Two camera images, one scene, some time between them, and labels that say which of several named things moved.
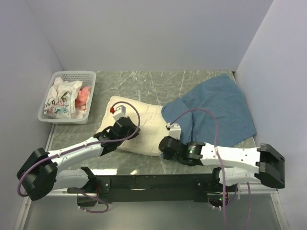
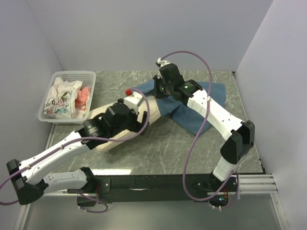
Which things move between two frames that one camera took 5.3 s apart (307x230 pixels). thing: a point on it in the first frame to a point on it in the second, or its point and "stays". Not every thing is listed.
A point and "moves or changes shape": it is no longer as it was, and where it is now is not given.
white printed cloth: x=60 y=102 stays
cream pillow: x=153 y=127 to x=100 y=110
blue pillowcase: x=221 y=96 moves or changes shape
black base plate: x=150 y=188 stays
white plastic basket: x=88 y=78 stays
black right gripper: x=167 y=157 to x=157 y=80
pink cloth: x=81 y=99 stays
